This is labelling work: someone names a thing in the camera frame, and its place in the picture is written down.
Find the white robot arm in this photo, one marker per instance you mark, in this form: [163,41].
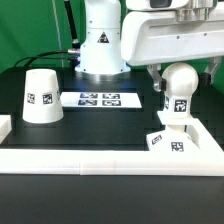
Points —
[100,54]

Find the white U-shaped fence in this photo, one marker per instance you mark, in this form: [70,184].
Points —
[207,161]

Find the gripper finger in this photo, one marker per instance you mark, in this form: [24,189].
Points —
[159,84]
[207,77]

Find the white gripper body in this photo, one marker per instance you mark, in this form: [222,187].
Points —
[162,31]

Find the white marker plate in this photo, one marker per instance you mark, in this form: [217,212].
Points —
[100,100]

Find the white lamp bulb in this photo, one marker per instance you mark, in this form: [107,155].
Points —
[181,82]

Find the white lamp base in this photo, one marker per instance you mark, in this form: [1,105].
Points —
[173,138]

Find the white lamp shade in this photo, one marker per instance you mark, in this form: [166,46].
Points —
[42,102]

